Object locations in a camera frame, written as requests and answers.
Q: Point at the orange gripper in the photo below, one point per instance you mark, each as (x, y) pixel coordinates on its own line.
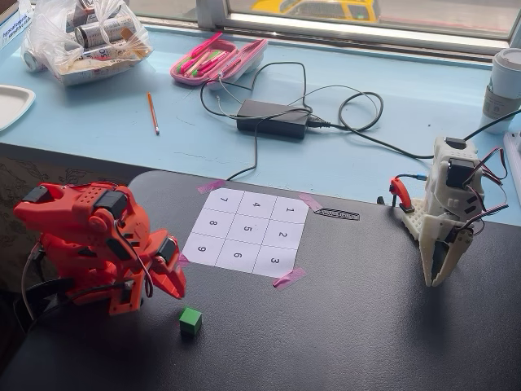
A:
(166, 272)

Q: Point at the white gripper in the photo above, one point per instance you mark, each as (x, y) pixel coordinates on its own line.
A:
(444, 244)

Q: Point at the green cube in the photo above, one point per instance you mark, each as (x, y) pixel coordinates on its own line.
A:
(190, 322)

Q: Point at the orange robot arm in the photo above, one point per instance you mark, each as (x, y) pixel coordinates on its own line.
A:
(81, 244)

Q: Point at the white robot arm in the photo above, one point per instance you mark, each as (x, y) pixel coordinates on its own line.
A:
(437, 183)

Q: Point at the white numbered grid paper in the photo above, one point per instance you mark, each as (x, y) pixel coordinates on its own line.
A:
(281, 248)

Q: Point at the pink tape strip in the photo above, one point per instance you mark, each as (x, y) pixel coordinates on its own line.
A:
(184, 260)
(289, 279)
(310, 201)
(211, 186)

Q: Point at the orange curved clamp lever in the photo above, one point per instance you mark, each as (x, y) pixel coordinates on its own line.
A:
(401, 195)

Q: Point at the black striped rectangular sticker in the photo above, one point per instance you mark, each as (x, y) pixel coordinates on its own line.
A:
(338, 214)

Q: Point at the white power strip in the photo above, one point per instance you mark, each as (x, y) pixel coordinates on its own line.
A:
(513, 150)

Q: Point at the orange pencil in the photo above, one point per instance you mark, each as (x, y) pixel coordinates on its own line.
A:
(153, 114)

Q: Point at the black power adapter brick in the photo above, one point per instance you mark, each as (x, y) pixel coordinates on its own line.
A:
(272, 118)

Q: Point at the paper coffee cup with lid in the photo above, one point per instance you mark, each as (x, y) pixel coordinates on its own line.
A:
(502, 81)

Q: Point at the wooden pencil in case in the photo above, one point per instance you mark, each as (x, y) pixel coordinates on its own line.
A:
(202, 63)

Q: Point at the white food tray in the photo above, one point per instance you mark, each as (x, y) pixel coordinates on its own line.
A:
(102, 72)

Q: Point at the pink marker pen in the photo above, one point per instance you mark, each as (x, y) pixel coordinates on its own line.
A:
(213, 63)

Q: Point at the pink pencil case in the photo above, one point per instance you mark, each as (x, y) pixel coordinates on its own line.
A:
(244, 61)

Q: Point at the long pink pen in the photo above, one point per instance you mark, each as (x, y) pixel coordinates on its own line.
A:
(207, 45)

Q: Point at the white paper plate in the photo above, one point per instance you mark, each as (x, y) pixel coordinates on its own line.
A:
(12, 106)

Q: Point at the printed drink can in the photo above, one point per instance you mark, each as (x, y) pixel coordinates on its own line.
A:
(102, 32)

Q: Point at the silver drink can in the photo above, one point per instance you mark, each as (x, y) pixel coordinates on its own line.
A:
(31, 60)

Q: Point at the yellow car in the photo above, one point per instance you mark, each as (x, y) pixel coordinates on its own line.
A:
(325, 8)

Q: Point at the clear plastic bag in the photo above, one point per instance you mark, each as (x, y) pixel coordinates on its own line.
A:
(49, 32)

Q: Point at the blue white printed box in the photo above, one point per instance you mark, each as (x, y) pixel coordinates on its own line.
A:
(14, 33)

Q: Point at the dark book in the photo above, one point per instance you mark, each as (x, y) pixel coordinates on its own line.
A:
(8, 8)

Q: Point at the white window frame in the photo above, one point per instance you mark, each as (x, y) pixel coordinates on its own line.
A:
(366, 30)

